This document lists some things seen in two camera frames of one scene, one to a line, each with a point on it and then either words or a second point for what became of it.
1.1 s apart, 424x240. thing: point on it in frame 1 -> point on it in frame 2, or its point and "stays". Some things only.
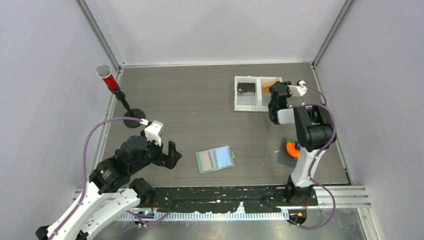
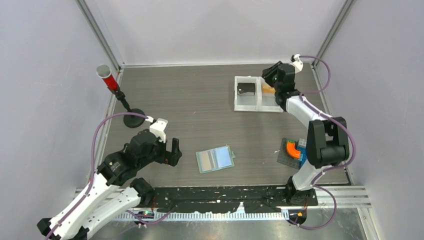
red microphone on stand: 104,72 stays
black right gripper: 271,89 -> 268,73
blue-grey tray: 215,159 stays
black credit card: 246,87 stays
